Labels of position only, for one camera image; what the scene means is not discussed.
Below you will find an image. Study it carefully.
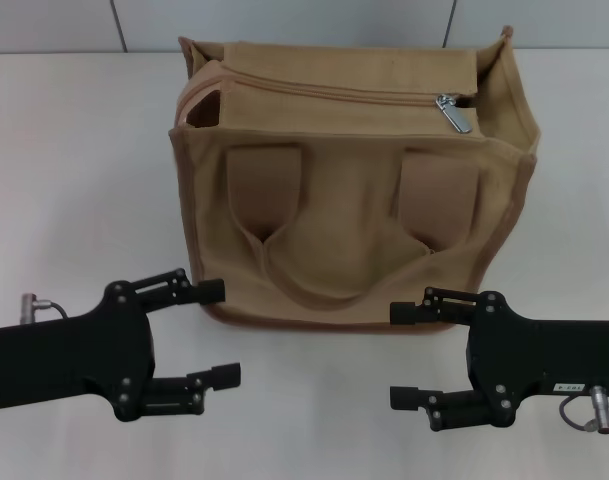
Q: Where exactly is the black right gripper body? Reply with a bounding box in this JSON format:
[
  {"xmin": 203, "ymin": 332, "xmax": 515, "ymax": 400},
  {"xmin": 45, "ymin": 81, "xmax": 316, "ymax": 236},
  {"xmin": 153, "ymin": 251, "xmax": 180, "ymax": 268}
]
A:
[{"xmin": 466, "ymin": 291, "xmax": 609, "ymax": 430}]

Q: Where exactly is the khaki canvas food bag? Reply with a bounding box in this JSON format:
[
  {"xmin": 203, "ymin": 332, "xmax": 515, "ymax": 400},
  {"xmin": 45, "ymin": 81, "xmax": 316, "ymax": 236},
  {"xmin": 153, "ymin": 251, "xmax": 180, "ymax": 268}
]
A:
[{"xmin": 168, "ymin": 25, "xmax": 543, "ymax": 334}]

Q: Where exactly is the right gripper cable connector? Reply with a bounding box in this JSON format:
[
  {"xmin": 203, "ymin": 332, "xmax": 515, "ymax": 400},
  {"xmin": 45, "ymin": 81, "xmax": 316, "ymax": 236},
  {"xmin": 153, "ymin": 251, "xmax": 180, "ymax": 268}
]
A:
[{"xmin": 558, "ymin": 384, "xmax": 609, "ymax": 434}]

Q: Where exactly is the gripper cable connector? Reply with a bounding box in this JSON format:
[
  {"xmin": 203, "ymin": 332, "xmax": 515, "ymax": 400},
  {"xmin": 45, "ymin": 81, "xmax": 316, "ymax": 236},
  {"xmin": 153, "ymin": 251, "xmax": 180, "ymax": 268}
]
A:
[
  {"xmin": 19, "ymin": 293, "xmax": 73, "ymax": 324},
  {"xmin": 558, "ymin": 384, "xmax": 609, "ymax": 434}
]

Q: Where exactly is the left gripper cable connector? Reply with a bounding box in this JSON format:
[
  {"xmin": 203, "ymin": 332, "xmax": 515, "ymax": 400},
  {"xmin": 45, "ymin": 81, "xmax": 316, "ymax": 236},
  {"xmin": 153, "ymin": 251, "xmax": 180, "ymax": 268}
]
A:
[{"xmin": 19, "ymin": 293, "xmax": 73, "ymax": 324}]

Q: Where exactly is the silver metal zipper pull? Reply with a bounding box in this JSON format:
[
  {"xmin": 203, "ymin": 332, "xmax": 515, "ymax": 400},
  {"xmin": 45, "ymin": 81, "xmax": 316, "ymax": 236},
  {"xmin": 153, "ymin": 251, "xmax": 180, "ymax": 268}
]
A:
[{"xmin": 435, "ymin": 93, "xmax": 474, "ymax": 135}]

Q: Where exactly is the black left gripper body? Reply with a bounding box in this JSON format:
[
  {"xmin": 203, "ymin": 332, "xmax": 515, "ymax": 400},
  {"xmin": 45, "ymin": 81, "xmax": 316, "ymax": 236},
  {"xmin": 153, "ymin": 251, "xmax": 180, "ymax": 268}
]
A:
[{"xmin": 0, "ymin": 280, "xmax": 158, "ymax": 424}]

